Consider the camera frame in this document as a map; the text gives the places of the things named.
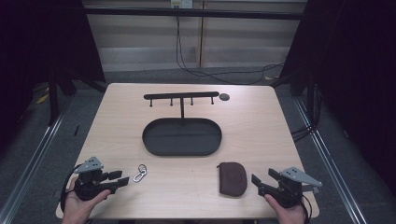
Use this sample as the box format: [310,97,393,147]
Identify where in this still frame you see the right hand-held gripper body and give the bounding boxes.
[260,166,323,209]

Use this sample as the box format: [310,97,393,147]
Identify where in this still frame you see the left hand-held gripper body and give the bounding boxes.
[74,156,119,202]

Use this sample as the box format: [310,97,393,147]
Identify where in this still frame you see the silver carabiner keychain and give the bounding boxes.
[133,163,148,184]

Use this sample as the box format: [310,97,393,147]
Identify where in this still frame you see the brown leather pouch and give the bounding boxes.
[216,161,248,198]

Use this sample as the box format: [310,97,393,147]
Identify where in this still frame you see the black hook rack with tray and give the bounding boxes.
[141,91,223,157]

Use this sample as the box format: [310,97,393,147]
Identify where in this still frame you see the person's right hand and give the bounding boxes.
[263,193,306,224]

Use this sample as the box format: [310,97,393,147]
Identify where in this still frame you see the person's left hand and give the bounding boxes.
[62,179,112,224]

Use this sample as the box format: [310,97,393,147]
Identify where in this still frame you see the black metal stand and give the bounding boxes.
[46,69,61,127]

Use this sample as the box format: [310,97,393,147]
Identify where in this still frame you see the yellow tape strip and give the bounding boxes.
[35,92,50,105]

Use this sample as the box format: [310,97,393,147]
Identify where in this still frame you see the dark curtain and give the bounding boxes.
[0,0,106,157]
[279,0,396,195]

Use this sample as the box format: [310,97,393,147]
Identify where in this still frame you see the black horizontal bar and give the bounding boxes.
[83,7,305,21]

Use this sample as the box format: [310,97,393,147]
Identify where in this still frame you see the right hand-held gripper cable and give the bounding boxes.
[300,194,314,224]

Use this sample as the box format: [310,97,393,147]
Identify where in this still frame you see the hand-held gripper cable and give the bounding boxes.
[300,194,314,224]
[60,163,82,213]

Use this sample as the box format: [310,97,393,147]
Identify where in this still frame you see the left hand-held gripper cable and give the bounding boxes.
[60,163,82,213]

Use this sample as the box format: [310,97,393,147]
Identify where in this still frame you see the metal floor rail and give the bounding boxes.
[0,102,74,224]
[293,97,370,224]

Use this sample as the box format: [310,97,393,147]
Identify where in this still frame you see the black floor cables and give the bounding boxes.
[290,123,316,143]

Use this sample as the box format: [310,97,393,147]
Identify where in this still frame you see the black wall cable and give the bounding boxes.
[175,15,286,86]

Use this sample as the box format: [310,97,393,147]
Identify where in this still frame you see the white wall socket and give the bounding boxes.
[170,0,194,9]

